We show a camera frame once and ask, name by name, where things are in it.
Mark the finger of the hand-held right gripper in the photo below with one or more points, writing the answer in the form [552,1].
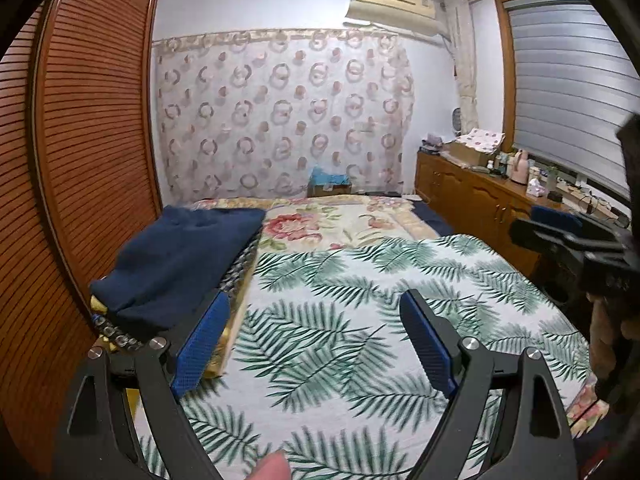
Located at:
[555,232]

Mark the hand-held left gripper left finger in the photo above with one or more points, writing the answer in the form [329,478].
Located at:
[200,345]

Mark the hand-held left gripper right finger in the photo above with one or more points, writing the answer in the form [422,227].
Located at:
[430,345]

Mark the navy blue t-shirt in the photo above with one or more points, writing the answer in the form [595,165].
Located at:
[185,255]

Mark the person's right hand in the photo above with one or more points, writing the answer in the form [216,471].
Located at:
[607,335]

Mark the person's left hand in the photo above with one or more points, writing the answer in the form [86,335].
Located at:
[270,467]

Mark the white tissue pack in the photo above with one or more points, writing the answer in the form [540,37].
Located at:
[536,186]

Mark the pink thermos jug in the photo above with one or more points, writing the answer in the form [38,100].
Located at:
[519,167]

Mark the navy circle print folded cloth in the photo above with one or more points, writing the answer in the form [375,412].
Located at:
[115,332]

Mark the wooden sideboard cabinet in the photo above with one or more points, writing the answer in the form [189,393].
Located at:
[475,200]

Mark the palm leaf print blanket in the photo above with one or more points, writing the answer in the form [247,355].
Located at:
[350,310]

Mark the white dotted cloth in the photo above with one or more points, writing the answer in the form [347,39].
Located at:
[482,140]

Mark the grey window blind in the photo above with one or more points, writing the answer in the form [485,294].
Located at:
[570,85]

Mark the small desk fan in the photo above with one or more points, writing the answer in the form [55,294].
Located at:
[457,121]

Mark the floral quilt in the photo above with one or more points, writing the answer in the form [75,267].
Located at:
[320,225]

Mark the blue item on box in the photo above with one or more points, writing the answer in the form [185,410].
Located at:
[327,182]

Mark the beige window curtain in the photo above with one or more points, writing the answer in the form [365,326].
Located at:
[462,60]

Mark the wooden louvered wardrobe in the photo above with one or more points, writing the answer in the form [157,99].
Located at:
[90,135]

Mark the circle patterned sheer curtain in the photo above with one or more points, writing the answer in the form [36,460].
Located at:
[280,115]

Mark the beige wall air conditioner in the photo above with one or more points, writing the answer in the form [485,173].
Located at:
[390,7]

